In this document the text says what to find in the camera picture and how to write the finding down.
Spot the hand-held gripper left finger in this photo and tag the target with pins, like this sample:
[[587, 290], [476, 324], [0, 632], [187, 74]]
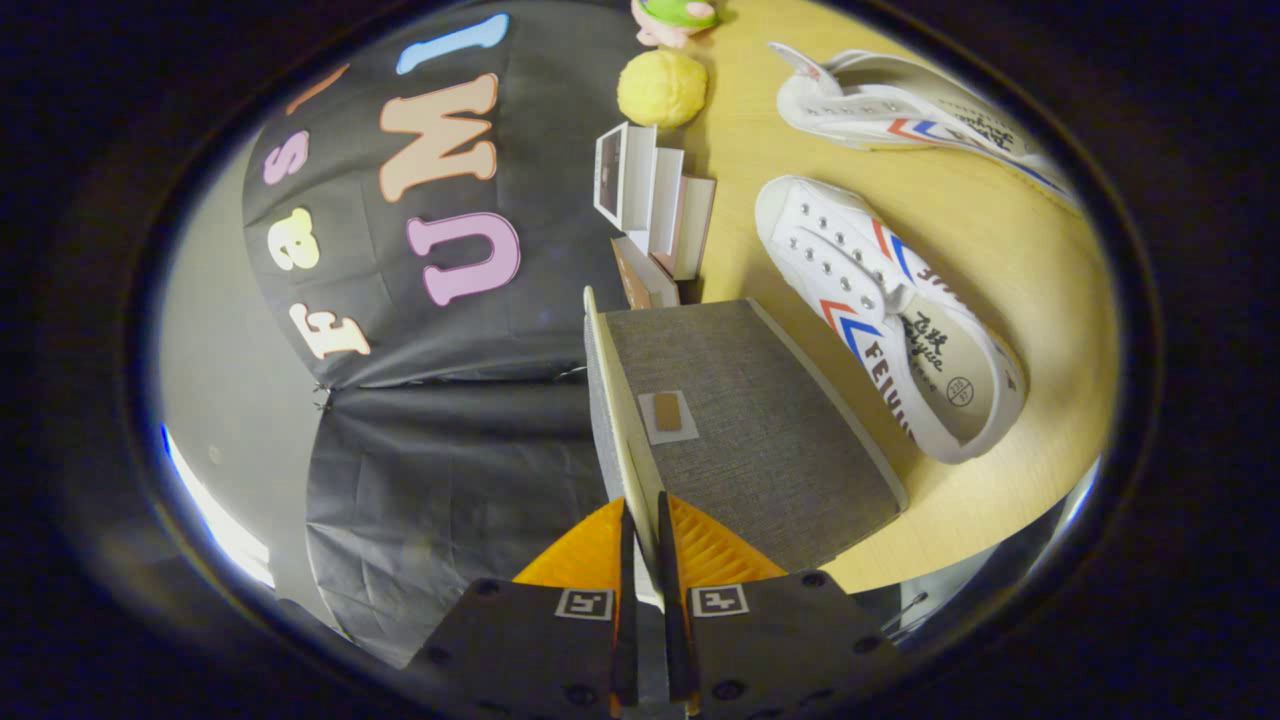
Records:
[[628, 620]]

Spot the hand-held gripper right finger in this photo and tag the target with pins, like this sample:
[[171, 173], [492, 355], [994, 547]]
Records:
[[675, 620]]

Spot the grey fabric storage box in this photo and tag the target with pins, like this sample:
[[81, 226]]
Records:
[[760, 440]]

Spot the white canvas shoe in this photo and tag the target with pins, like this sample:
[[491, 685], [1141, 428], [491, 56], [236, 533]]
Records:
[[880, 100], [850, 260]]

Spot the brown cover book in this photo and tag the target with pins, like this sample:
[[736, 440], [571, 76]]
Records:
[[645, 280]]

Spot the white thick book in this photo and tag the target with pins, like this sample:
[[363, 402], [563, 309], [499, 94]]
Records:
[[695, 225]]

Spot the white thin book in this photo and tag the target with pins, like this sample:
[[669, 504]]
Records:
[[667, 200]]

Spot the white book with portrait cover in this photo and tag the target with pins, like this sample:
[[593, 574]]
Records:
[[635, 170]]

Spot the yellow round plush bun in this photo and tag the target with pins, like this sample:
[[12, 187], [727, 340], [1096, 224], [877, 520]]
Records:
[[662, 90]]

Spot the pink and green plush toy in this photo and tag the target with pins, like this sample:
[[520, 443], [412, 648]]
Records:
[[680, 15]]

